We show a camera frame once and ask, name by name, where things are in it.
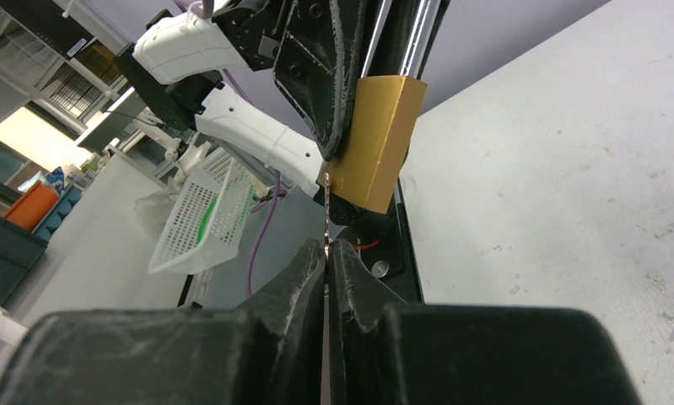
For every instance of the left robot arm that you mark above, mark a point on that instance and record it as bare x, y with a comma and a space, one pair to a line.
176, 68

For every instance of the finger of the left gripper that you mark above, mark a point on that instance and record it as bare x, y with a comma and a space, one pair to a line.
399, 35
317, 67

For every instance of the white plastic basket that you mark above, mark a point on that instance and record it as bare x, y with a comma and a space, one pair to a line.
206, 224

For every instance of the orange storage bin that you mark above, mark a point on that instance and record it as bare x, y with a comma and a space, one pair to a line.
32, 207

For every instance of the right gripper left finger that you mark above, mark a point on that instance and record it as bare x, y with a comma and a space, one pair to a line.
285, 364

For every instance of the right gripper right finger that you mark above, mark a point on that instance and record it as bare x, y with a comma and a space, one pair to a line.
361, 366

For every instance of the brass padlock long shackle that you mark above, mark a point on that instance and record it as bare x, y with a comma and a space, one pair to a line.
366, 170

